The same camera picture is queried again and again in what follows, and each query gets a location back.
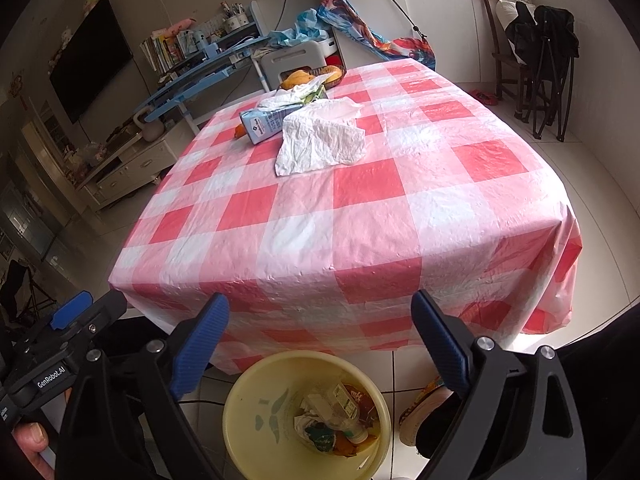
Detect white cabinet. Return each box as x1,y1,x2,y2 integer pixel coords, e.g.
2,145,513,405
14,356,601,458
305,0,521,86

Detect yellow plastic waste bin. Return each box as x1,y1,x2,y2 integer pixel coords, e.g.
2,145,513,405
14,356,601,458
222,351,392,480

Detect blue study desk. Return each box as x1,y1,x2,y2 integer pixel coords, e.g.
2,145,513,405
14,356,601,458
134,0,273,136

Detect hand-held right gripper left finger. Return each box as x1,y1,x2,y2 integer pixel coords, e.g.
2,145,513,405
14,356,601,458
55,292,231,480

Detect cream television cabinet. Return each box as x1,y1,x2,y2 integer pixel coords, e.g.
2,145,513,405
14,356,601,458
77,127,181,211

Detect toy figures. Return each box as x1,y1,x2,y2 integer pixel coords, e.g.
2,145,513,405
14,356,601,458
70,140,108,176

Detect red snack wrapper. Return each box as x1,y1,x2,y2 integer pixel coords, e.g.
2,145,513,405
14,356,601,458
350,385,376,411

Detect black strap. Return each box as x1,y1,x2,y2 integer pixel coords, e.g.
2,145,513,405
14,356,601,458
332,0,431,41

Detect small green white carton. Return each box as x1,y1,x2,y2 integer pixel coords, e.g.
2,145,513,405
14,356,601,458
330,384,366,411

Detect clear plastic bottle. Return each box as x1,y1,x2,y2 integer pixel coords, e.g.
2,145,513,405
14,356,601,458
305,394,368,445

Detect white bag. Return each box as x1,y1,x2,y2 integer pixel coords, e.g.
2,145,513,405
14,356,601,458
495,0,536,28

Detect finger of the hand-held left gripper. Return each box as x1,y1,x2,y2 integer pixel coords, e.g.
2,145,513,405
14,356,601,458
65,291,128,356
52,294,93,330

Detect black jacket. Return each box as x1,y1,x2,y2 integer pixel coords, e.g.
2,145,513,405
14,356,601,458
505,2,581,68

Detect blue white cloth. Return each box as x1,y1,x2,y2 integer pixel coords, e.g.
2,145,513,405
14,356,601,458
267,7,331,48

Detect large crumpled white paper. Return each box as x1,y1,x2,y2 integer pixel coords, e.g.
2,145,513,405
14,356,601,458
275,99,367,177

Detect pink white checkered tablecloth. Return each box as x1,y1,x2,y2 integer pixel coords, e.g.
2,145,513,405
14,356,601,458
109,57,583,376

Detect black television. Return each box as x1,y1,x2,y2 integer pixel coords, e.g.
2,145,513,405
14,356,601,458
49,0,135,125

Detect patterned slipper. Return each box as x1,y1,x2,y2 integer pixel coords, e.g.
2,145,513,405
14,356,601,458
398,375,461,448

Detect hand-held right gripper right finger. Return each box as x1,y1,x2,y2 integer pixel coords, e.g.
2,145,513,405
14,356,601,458
410,289,588,480

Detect black folding chair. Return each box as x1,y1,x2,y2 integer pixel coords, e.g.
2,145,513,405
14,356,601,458
515,35,573,142

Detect row of books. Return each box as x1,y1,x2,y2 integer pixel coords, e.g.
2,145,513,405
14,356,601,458
139,27,183,73

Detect crumpled white wrapper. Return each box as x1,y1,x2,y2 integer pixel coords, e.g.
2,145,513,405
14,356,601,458
257,74,331,111

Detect white plastic stool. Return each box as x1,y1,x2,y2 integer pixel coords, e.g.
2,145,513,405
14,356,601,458
257,39,338,92

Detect person's left hand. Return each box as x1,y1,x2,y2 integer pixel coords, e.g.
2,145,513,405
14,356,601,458
12,422,56,480

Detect colourful printed bag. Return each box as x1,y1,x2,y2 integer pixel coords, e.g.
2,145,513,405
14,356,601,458
317,0,437,72

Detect pink kettlebell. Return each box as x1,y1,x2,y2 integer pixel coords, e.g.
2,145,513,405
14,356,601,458
134,110,166,142

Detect milk carton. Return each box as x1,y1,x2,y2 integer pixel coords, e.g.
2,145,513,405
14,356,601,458
239,102,301,146

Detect wooden chair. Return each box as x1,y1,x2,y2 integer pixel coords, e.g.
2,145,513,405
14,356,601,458
474,0,533,103

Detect white pen holder cup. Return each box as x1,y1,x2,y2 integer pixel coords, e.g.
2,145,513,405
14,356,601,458
220,2,248,33

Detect glass display cabinet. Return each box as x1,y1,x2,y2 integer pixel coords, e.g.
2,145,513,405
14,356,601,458
0,110,61,261

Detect clear plastic bag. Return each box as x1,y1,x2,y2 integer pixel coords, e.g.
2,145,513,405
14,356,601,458
292,407,321,433

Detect dark green packet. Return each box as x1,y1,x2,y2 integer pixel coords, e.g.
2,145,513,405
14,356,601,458
305,422,338,453

